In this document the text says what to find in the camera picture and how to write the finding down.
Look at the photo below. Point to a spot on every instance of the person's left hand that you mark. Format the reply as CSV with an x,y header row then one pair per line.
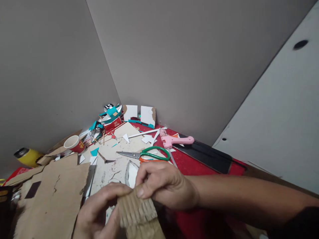
x,y
94,211

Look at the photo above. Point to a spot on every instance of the person's right hand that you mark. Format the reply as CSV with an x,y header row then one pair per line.
x,y
169,186

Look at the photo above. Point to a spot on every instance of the corrugated cardboard piece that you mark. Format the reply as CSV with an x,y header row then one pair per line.
x,y
138,214

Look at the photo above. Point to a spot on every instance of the red table cloth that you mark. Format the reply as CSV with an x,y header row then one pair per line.
x,y
189,161

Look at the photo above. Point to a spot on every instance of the white curved paper piece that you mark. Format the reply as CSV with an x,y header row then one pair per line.
x,y
130,173

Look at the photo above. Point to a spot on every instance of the large brown cardboard sheet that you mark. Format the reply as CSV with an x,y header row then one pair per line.
x,y
54,196

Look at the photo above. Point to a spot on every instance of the beige stained work board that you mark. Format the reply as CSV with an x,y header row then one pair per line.
x,y
112,169

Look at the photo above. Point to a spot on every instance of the pink hot glue gun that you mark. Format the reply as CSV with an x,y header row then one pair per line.
x,y
174,140

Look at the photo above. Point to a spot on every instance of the black flat ruler case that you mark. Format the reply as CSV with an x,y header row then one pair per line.
x,y
209,154

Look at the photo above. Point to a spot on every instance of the white paper strip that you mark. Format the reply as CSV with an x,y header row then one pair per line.
x,y
147,133

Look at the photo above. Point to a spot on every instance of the teal paper triangle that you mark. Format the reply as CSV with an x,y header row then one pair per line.
x,y
94,151

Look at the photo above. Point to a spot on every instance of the white paper triangle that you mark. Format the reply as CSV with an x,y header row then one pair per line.
x,y
126,138

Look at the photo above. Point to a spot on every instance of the red and white paper cup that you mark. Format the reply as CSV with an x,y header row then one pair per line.
x,y
74,144

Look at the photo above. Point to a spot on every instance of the bundle of thin wooden sticks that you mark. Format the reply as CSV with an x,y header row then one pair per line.
x,y
103,137

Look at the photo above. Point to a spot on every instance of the red printed carton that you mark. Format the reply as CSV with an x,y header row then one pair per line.
x,y
17,174

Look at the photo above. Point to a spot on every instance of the yellow bottle with metal cap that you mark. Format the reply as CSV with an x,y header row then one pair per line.
x,y
28,156

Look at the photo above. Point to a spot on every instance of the pile of teal white paper scraps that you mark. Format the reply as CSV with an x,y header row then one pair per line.
x,y
108,119

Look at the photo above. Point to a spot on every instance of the white folded cardboard wall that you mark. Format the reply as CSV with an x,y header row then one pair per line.
x,y
140,115

